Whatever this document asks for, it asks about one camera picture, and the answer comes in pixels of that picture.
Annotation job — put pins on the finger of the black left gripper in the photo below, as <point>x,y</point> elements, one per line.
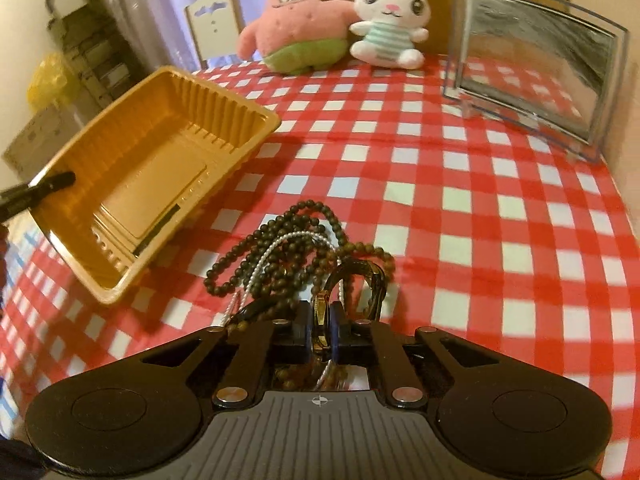
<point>26,196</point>

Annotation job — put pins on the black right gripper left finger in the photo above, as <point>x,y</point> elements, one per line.
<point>140,413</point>

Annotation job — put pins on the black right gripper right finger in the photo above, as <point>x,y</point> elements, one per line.
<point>496,414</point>

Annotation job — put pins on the yellow plastic tray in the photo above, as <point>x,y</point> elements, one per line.
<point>141,167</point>

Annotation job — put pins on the blue white checkered bedding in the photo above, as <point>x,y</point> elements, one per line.
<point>19,239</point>

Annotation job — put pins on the cardboard box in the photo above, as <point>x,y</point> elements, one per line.
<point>39,141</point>

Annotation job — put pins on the yellow plastic bag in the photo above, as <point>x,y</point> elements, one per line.
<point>52,84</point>

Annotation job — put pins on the red white checkered tablecloth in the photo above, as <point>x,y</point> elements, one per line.
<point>497,236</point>

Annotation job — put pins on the cream wooden chair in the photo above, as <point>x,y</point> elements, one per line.
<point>215,27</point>

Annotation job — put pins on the pink starfish plush toy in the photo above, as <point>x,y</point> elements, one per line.
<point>294,36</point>

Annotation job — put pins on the white bunny plush toy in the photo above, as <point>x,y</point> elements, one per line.
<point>388,32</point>

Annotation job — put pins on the glass sand picture frame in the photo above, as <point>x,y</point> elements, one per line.
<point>549,66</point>

